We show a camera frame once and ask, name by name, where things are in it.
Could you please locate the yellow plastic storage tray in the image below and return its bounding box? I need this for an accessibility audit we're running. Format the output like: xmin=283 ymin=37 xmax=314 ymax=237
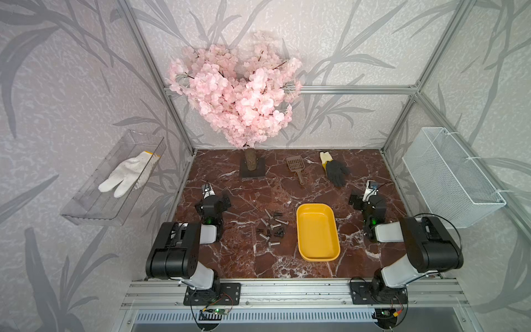
xmin=296 ymin=203 xmax=341 ymax=262

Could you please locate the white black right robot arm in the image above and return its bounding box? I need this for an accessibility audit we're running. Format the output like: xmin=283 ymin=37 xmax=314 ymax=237
xmin=348 ymin=192 xmax=464 ymax=297

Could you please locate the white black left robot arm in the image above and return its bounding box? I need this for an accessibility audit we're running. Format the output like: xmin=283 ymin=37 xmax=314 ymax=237
xmin=145 ymin=192 xmax=231 ymax=292

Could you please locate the black yellow work glove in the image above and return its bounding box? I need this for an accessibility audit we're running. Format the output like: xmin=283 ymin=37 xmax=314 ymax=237
xmin=319 ymin=152 xmax=350 ymax=188

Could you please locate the white cotton glove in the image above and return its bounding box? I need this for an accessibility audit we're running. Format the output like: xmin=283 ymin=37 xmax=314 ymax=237
xmin=98 ymin=151 xmax=160 ymax=199

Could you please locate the brown plastic slotted scoop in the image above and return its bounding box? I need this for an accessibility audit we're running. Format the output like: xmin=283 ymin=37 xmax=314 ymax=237
xmin=286 ymin=156 xmax=305 ymax=185

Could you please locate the left controller circuit board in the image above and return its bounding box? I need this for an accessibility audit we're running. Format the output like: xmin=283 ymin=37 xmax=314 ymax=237
xmin=199 ymin=308 xmax=232 ymax=322

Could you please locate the controller circuit board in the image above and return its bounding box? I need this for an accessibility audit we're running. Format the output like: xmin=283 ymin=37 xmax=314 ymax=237
xmin=199 ymin=308 xmax=232 ymax=322
xmin=373 ymin=308 xmax=403 ymax=322

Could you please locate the right controller circuit board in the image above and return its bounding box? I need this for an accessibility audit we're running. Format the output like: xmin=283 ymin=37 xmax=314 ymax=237
xmin=373 ymin=308 xmax=403 ymax=322

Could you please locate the pink artificial blossom tree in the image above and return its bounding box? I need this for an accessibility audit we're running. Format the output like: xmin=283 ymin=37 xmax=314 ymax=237
xmin=167 ymin=39 xmax=302 ymax=178

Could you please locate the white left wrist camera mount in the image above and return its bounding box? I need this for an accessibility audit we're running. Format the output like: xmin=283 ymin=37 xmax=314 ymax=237
xmin=202 ymin=181 xmax=215 ymax=199

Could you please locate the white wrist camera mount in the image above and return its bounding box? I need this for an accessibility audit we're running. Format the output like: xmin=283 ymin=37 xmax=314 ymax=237
xmin=362 ymin=180 xmax=380 ymax=202
xmin=202 ymin=181 xmax=215 ymax=199

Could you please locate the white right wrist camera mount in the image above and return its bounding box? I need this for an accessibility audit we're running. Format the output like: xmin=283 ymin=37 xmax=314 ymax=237
xmin=362 ymin=180 xmax=380 ymax=202

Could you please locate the white wire mesh basket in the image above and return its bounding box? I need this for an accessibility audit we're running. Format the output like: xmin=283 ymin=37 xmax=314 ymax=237
xmin=402 ymin=127 xmax=506 ymax=229

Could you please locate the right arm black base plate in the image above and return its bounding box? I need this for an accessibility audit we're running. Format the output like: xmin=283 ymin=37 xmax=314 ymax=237
xmin=348 ymin=278 xmax=408 ymax=307

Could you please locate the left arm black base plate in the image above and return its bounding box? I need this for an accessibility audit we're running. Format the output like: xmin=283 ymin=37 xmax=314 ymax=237
xmin=183 ymin=282 xmax=241 ymax=306

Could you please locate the aluminium front rail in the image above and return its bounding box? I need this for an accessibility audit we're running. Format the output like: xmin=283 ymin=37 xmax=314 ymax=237
xmin=120 ymin=278 xmax=470 ymax=310

